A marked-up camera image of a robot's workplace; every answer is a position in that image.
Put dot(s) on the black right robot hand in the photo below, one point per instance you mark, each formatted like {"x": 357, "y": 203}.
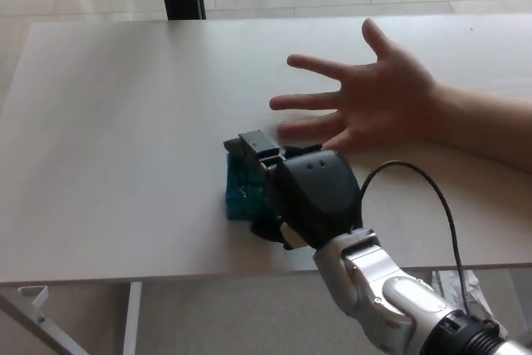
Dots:
{"x": 316, "y": 193}

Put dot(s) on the person's bare hand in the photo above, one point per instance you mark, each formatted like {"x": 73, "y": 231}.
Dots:
{"x": 374, "y": 97}

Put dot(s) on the teal blue cube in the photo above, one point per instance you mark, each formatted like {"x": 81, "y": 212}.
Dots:
{"x": 243, "y": 197}

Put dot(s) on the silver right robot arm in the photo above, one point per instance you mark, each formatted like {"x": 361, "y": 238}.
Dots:
{"x": 395, "y": 297}

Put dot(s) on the person's bare forearm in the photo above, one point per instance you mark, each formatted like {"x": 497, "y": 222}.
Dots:
{"x": 486, "y": 130}

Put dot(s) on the white table leg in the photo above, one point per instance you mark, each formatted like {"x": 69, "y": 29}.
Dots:
{"x": 132, "y": 317}

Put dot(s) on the white diagonal table brace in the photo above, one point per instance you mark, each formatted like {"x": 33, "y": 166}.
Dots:
{"x": 33, "y": 321}

